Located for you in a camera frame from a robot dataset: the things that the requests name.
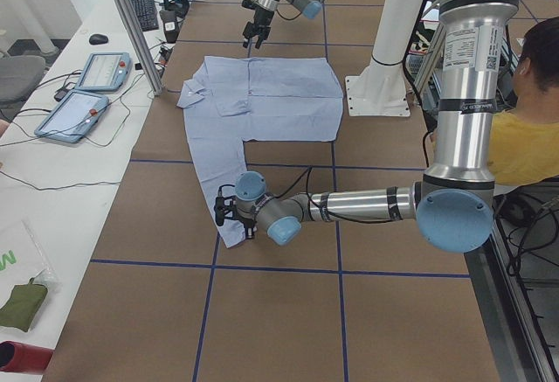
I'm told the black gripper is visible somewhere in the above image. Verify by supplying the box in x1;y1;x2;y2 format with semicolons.
214;184;256;240
241;0;272;49

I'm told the light blue striped shirt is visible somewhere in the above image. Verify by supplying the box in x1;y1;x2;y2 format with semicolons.
176;54;344;250

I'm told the black keyboard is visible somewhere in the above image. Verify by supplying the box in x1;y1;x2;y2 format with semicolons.
129;0;159;31

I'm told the upper blue teach pendant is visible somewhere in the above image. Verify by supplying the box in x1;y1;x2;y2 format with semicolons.
75;52;131;92

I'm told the blue teach pendant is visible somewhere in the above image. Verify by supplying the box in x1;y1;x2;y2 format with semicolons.
75;52;131;92
34;90;109;143

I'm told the black computer mouse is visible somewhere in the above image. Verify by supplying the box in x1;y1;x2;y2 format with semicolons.
88;33;109;45

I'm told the lower blue teach pendant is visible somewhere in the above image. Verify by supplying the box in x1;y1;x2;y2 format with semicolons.
34;90;109;143

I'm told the clear plastic bag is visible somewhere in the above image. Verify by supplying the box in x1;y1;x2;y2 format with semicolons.
1;221;60;302

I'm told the green cloth pouch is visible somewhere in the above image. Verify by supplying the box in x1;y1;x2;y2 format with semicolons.
1;278;48;332

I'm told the red cylinder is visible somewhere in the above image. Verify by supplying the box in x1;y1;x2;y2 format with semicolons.
1;341;54;375

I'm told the person in yellow shirt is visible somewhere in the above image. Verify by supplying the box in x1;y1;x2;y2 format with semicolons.
487;17;558;186

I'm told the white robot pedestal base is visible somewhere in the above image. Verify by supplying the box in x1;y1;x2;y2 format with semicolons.
345;0;425;118

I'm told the aluminium frame post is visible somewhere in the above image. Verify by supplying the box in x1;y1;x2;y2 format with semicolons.
114;0;163;96

